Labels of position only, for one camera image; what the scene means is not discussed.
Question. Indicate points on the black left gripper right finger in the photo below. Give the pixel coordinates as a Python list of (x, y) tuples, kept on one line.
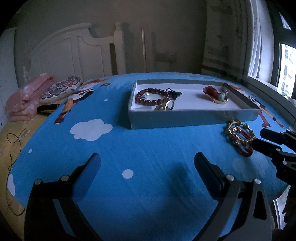
[(253, 220)]

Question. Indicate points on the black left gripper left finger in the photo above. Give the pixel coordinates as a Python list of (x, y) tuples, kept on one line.
[(52, 211)]

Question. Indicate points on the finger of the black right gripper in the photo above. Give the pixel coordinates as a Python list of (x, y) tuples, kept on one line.
[(275, 145)]

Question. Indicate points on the jade pendant with pink tassel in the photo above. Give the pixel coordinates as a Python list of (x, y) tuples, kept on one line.
[(216, 96)]

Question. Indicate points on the grey shallow jewelry box tray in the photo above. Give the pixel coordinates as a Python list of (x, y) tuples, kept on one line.
[(192, 108)]

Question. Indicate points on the white window curtain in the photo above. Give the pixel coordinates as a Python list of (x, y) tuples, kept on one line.
[(260, 43)]

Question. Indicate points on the yellow bed sheet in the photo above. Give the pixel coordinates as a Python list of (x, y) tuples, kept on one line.
[(14, 136)]

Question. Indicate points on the blue cartoon bed sheet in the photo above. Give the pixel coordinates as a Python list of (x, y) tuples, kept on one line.
[(147, 187)]

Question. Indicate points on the pink folded blanket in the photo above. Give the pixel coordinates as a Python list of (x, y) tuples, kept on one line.
[(23, 104)]

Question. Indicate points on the patterned round cushion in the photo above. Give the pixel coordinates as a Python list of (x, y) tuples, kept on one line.
[(60, 90)]

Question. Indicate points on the white wooden headboard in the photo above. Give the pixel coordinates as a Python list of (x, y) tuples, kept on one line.
[(73, 51)]

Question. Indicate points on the silver gold ring clip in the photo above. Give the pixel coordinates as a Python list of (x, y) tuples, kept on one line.
[(166, 105)]

